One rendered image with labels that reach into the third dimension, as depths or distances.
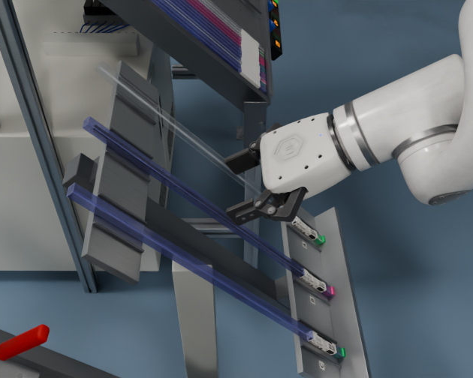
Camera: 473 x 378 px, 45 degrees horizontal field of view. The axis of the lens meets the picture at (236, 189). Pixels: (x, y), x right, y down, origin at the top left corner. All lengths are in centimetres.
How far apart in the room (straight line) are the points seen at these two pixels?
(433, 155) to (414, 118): 5
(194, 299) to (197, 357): 19
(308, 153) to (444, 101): 16
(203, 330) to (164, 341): 76
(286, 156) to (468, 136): 22
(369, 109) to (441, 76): 8
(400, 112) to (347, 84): 197
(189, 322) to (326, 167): 42
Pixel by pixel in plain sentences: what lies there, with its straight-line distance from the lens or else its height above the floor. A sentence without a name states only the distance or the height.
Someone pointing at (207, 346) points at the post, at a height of 61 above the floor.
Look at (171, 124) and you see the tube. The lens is 82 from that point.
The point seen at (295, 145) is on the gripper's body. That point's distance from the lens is 72.
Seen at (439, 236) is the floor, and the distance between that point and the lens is 209.
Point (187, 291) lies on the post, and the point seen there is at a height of 79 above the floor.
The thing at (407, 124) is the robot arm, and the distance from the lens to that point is 67.
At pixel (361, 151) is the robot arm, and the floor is 108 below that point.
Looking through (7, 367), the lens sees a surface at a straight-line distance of 63.
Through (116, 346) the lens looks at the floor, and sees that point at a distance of 178.
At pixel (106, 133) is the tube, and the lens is 70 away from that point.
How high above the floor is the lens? 154
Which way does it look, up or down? 47 degrees down
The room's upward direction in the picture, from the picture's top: straight up
